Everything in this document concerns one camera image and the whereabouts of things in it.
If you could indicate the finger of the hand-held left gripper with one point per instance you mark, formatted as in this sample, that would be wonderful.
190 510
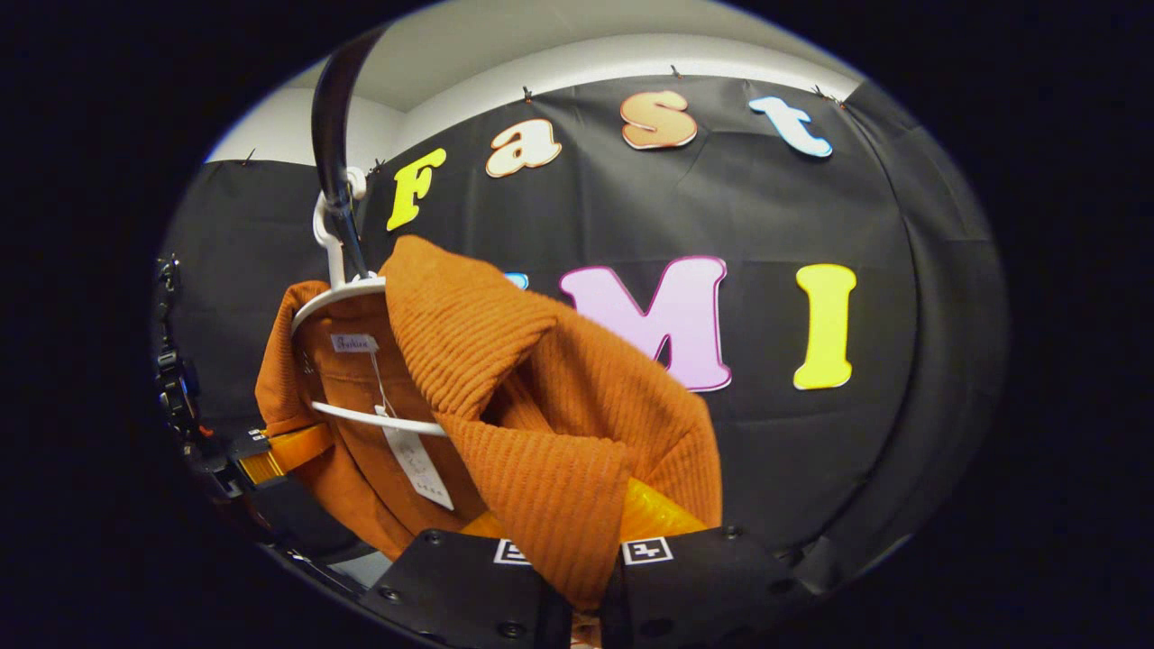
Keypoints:
288 451

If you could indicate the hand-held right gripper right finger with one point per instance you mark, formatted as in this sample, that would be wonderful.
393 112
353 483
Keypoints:
712 586

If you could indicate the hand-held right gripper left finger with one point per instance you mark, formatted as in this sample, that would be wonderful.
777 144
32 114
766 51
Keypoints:
451 586

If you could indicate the white clothes hanger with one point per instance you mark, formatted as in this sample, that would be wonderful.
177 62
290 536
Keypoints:
347 288

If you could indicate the black clothes rail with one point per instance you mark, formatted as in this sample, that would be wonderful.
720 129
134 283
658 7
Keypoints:
334 126

